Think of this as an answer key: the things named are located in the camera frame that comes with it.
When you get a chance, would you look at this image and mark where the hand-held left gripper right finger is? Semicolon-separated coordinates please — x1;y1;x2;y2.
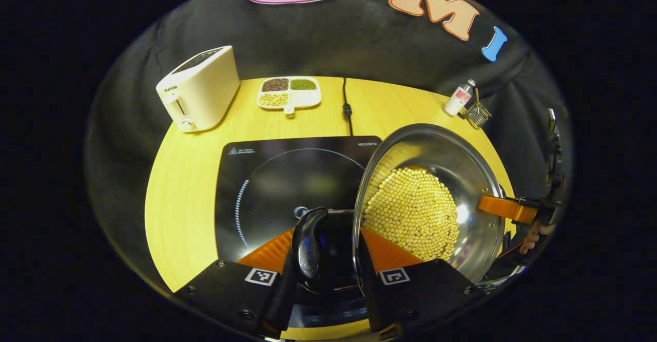
356;226;486;340

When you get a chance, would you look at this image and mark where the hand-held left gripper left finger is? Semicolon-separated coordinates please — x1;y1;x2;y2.
175;227;301;340

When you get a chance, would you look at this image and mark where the steel pot with black handle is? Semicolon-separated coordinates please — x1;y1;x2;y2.
290;123;509;296

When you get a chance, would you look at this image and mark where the black induction cooktop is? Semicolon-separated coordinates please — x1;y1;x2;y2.
215;136;383;328

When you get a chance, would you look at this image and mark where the pile of yellow soybeans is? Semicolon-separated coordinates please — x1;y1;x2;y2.
362;166;460;261

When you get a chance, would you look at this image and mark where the ribbed glass cup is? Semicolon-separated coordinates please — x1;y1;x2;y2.
465;102;492;129

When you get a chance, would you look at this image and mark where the small bottle with pink label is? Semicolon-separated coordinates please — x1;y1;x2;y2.
443;79;477;117

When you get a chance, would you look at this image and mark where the white divided dish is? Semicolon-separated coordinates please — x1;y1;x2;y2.
257;76;322;115

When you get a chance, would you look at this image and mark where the white toaster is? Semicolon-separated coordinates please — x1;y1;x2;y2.
156;45;241;133

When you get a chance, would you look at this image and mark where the black power cable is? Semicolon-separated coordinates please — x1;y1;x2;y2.
341;78;356;137

